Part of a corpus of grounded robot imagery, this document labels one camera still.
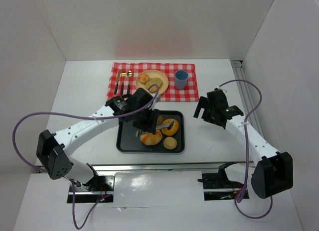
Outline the brown bread slice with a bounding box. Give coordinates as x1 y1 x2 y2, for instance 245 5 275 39
146 78 162 93

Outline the small round orange bun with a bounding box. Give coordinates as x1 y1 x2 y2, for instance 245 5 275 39
138 74 150 84

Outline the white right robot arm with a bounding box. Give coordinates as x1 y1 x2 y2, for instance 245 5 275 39
193 89 293 199

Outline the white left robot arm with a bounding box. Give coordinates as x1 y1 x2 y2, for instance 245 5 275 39
36 88 160 186

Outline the orange glazed donut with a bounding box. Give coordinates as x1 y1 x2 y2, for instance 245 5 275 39
161 118 179 136

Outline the black baking tray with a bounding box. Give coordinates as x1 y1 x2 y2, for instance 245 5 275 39
116 111 185 153

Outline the small pale round bun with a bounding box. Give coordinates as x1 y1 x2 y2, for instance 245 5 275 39
163 136 177 150

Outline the blue cup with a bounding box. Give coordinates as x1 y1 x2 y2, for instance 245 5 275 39
174 70 188 90

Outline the red white checkered cloth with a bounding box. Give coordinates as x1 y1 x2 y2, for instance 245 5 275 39
107 62 199 102

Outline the beige round plate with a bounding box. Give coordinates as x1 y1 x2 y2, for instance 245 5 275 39
135 70 169 95

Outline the twisted orange bread ring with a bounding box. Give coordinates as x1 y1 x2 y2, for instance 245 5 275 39
140 130 163 146

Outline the gold spoon black handle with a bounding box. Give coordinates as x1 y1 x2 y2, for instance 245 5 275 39
127 70 133 94

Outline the aluminium rail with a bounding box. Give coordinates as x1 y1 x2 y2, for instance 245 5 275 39
93 162 230 174

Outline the gold fork black handle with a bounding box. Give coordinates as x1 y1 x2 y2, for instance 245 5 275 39
120 70 126 96

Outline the gold knife black handle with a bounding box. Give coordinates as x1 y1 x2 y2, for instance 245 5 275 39
114 70 121 95

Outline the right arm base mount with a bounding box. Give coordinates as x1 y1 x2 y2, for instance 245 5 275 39
197 162 243 201

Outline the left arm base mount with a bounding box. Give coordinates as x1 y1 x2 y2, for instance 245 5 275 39
67 172 115 204

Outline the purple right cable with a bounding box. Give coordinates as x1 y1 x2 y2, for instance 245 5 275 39
219 79 273 219

